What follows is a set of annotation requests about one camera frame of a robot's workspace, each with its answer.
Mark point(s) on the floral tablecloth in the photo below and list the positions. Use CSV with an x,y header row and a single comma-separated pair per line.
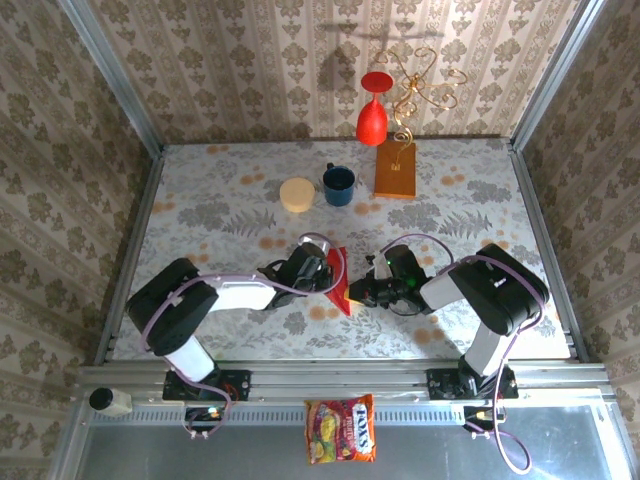
x,y
225,175

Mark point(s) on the red wine glass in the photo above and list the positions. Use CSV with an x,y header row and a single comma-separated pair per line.
x,y
371,122

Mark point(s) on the black connector box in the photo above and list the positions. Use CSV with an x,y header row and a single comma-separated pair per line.
x,y
480,415
205,414

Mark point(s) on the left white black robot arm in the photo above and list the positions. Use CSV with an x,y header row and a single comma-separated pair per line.
x,y
240,295

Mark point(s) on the red yellow candy bag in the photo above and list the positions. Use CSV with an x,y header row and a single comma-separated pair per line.
x,y
340,430

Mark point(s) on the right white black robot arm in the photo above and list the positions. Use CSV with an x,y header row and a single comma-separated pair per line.
x,y
440,292

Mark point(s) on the aluminium frame post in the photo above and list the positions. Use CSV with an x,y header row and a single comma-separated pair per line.
x,y
110,75
550,75

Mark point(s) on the small black white camera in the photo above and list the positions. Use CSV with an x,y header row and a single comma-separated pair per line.
x,y
107,399

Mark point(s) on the orange wooden rack base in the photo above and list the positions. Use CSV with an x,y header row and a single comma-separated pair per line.
x,y
395,182

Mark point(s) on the red paper sheet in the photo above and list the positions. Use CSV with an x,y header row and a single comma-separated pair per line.
x,y
339,270

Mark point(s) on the beige round lid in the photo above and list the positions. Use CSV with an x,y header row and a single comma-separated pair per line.
x,y
297,195

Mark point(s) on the aluminium table side rail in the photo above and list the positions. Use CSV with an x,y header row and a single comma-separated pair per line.
x,y
140,225
531,200

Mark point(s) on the grey metal panel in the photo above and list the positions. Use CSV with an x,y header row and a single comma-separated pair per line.
x,y
250,450

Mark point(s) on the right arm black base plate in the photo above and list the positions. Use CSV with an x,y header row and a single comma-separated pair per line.
x,y
440,385

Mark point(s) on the dark blue mug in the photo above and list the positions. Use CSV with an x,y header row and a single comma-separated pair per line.
x,y
339,195

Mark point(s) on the aluminium frame cross rail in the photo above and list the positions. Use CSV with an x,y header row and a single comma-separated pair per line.
x,y
340,380

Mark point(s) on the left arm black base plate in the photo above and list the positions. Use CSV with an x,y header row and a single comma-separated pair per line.
x,y
240,385

